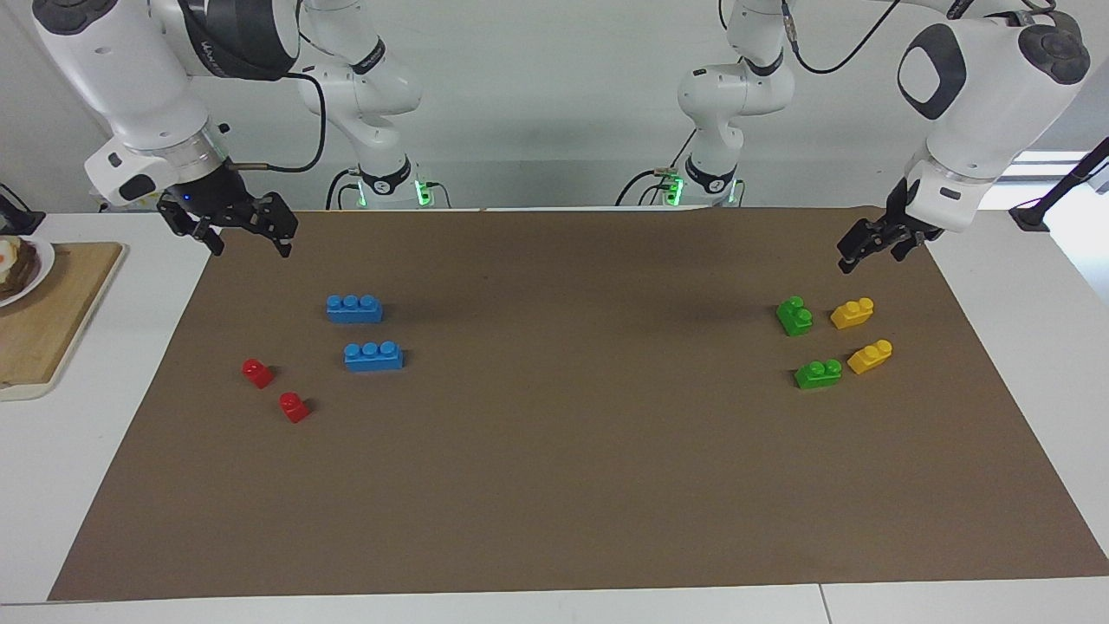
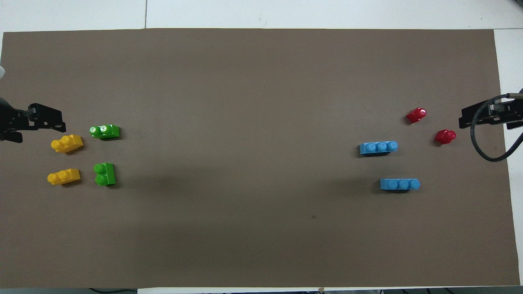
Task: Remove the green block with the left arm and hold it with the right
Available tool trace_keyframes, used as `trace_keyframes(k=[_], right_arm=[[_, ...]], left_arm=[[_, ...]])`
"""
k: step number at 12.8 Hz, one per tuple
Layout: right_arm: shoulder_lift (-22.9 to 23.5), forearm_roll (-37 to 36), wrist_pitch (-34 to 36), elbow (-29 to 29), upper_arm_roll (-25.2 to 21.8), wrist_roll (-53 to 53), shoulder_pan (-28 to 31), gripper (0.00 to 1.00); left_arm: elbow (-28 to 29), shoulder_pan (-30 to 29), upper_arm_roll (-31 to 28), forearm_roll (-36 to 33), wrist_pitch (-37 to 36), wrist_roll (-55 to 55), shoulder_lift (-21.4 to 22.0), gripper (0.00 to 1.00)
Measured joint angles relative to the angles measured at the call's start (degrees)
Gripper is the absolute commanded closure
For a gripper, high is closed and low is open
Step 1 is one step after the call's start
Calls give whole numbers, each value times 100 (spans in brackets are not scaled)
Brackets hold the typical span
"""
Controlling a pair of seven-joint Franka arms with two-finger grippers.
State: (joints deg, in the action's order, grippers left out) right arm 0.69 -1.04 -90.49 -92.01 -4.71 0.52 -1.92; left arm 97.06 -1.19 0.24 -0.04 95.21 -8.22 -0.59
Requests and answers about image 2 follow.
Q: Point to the brown paper mat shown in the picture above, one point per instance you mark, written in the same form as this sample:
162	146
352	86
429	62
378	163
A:
245	122

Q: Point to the green two-stud block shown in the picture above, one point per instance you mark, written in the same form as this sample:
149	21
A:
105	132
105	174

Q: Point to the red single-stud block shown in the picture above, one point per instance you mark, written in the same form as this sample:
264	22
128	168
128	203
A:
444	136
416	115

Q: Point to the yellow two-stud block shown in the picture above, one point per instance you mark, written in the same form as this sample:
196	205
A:
66	144
63	177

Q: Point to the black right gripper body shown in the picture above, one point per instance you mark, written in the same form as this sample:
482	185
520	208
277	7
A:
508	111

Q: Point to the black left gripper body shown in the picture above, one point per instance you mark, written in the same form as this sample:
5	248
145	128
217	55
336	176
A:
10	118

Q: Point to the blue three-stud block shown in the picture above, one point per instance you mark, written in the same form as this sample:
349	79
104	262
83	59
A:
399	185
378	147

